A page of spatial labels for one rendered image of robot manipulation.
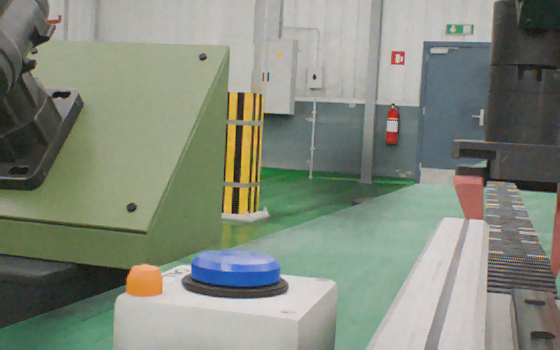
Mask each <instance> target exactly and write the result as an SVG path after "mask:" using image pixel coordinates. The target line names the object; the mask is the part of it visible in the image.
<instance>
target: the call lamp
mask: <svg viewBox="0 0 560 350"><path fill-rule="evenodd" d="M162 286H163V278H162V275H161V271H160V269H159V267H155V266H152V265H148V264H143V265H138V266H134V267H132V268H131V270H130V272H129V275H128V277H127V288H126V293H128V294H129V295H133V296H140V297H151V296H157V295H161V293H162Z"/></svg>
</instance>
